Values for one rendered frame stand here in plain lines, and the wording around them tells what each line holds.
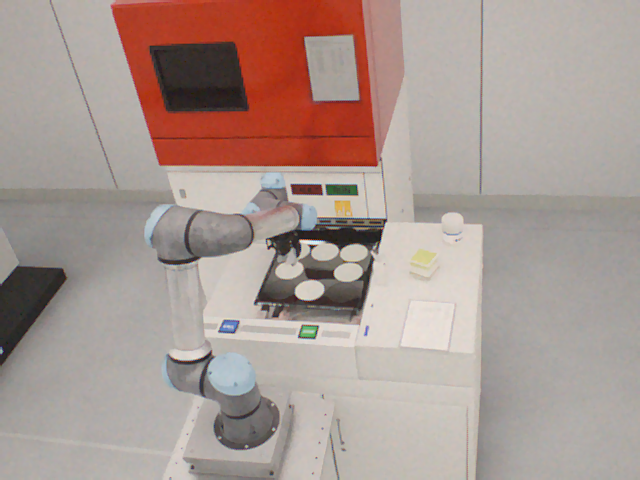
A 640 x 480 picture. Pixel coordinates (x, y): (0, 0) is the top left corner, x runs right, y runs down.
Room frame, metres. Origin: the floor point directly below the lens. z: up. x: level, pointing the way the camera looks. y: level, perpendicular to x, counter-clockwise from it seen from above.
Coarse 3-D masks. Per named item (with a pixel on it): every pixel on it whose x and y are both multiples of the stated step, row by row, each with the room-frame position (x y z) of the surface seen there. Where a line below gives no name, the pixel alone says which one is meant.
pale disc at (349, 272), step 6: (348, 264) 1.91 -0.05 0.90; (354, 264) 1.91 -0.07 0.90; (336, 270) 1.89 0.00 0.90; (342, 270) 1.89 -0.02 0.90; (348, 270) 1.88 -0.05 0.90; (354, 270) 1.88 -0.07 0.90; (360, 270) 1.87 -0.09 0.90; (336, 276) 1.86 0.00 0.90; (342, 276) 1.85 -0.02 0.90; (348, 276) 1.85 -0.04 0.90; (354, 276) 1.84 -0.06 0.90
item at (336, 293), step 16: (336, 256) 1.97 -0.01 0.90; (368, 256) 1.94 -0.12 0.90; (272, 272) 1.93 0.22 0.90; (304, 272) 1.91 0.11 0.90; (320, 272) 1.89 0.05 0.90; (272, 288) 1.85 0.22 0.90; (288, 288) 1.83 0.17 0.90; (336, 288) 1.80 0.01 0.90; (352, 288) 1.78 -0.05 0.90; (304, 304) 1.74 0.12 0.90; (320, 304) 1.73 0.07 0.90; (336, 304) 1.72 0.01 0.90; (352, 304) 1.70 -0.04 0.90
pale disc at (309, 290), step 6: (306, 282) 1.85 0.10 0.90; (312, 282) 1.84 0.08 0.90; (318, 282) 1.84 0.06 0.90; (300, 288) 1.82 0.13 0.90; (306, 288) 1.82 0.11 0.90; (312, 288) 1.81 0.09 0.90; (318, 288) 1.81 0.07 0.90; (300, 294) 1.79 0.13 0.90; (306, 294) 1.79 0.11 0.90; (312, 294) 1.78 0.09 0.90; (318, 294) 1.78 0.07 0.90
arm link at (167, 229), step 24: (168, 216) 1.43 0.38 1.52; (192, 216) 1.41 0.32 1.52; (168, 240) 1.40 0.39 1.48; (168, 264) 1.39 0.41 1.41; (192, 264) 1.40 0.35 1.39; (168, 288) 1.40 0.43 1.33; (192, 288) 1.39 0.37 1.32; (192, 312) 1.37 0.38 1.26; (192, 336) 1.35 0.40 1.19; (168, 360) 1.36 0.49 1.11; (192, 360) 1.32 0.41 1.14; (168, 384) 1.33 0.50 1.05; (192, 384) 1.29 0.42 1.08
